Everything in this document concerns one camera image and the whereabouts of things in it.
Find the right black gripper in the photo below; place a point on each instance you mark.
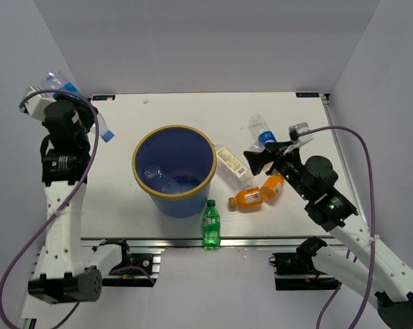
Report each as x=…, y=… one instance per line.
x=258, y=160

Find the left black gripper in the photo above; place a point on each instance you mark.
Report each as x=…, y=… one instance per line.
x=84, y=110

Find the orange juice bottle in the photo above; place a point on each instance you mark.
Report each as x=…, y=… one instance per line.
x=247, y=198
x=272, y=187

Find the clear bottle blue label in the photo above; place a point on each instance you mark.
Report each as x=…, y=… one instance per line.
x=261, y=133

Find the clear water bottle blue cap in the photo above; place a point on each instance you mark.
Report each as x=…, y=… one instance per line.
x=57, y=80

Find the green soda bottle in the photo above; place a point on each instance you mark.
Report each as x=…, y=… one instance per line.
x=211, y=226

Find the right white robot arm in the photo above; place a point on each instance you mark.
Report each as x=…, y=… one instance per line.
x=385, y=281

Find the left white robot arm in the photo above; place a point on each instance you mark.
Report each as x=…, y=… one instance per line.
x=63, y=276

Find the blue plastic bin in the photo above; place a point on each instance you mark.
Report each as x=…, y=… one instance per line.
x=188, y=162

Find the crushed clear bottle in bin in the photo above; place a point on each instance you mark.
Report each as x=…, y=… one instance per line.
x=153, y=172

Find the left blue corner sticker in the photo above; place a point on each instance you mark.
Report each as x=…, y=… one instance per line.
x=103, y=97

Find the blue corner sticker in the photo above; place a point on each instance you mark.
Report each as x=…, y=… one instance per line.
x=103, y=97
x=307, y=95

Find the right blue corner sticker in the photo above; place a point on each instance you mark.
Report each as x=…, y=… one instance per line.
x=307, y=95

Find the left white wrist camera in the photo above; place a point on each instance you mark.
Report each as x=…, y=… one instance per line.
x=35, y=107

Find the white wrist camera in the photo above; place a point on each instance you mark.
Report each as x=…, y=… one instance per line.
x=296, y=134
x=35, y=107

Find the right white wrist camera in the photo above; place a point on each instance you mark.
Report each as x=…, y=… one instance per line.
x=296, y=134

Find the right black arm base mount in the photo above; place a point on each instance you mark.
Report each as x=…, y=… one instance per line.
x=295, y=271

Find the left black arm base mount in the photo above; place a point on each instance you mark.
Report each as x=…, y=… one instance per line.
x=139, y=266

